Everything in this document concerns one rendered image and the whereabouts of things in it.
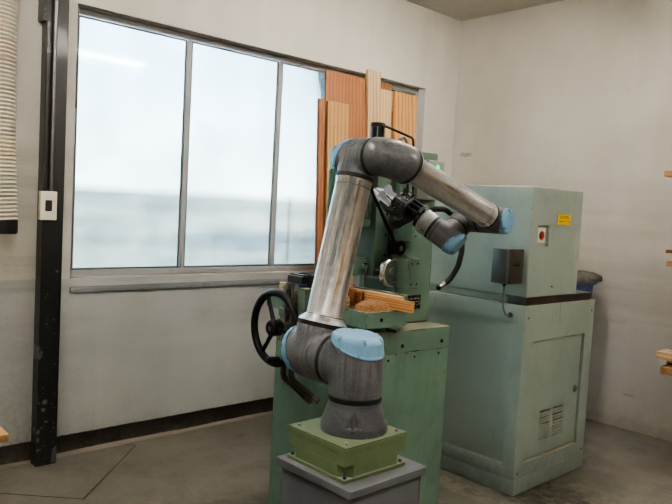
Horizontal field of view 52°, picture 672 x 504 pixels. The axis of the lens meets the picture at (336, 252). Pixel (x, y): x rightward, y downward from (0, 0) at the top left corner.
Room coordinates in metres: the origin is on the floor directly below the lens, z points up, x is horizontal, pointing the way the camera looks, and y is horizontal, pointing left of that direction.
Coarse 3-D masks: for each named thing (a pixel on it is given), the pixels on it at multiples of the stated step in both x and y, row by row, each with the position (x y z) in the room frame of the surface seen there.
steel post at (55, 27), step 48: (48, 0) 3.09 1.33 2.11; (48, 48) 3.10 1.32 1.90; (48, 96) 3.10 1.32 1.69; (48, 144) 3.10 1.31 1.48; (48, 192) 3.08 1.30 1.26; (48, 240) 3.11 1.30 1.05; (48, 288) 3.12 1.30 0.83; (48, 336) 3.12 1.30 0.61; (48, 384) 3.12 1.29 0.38; (48, 432) 3.13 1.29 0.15
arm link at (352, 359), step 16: (336, 336) 1.88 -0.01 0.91; (352, 336) 1.88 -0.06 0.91; (368, 336) 1.90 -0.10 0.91; (320, 352) 1.92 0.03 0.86; (336, 352) 1.86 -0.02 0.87; (352, 352) 1.84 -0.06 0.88; (368, 352) 1.84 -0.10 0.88; (320, 368) 1.91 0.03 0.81; (336, 368) 1.86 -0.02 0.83; (352, 368) 1.84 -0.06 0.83; (368, 368) 1.84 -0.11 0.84; (336, 384) 1.86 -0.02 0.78; (352, 384) 1.84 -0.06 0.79; (368, 384) 1.84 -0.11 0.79; (352, 400) 1.84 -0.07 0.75; (368, 400) 1.84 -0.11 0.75
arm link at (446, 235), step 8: (432, 224) 2.41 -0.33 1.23; (440, 224) 2.41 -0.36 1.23; (448, 224) 2.42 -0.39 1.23; (456, 224) 2.42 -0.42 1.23; (432, 232) 2.41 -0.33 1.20; (440, 232) 2.39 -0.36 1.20; (448, 232) 2.39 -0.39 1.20; (456, 232) 2.39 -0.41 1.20; (464, 232) 2.43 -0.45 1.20; (432, 240) 2.42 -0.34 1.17; (440, 240) 2.40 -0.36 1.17; (448, 240) 2.38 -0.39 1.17; (456, 240) 2.38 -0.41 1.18; (464, 240) 2.41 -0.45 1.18; (440, 248) 2.42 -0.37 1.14; (448, 248) 2.39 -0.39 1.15; (456, 248) 2.40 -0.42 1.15
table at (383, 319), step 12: (276, 300) 2.81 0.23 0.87; (300, 312) 2.54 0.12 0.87; (348, 312) 2.49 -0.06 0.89; (360, 312) 2.44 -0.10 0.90; (372, 312) 2.44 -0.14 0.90; (384, 312) 2.48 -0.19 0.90; (396, 312) 2.52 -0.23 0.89; (348, 324) 2.48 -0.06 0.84; (360, 324) 2.44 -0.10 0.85; (372, 324) 2.44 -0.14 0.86; (384, 324) 2.48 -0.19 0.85; (396, 324) 2.52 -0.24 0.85
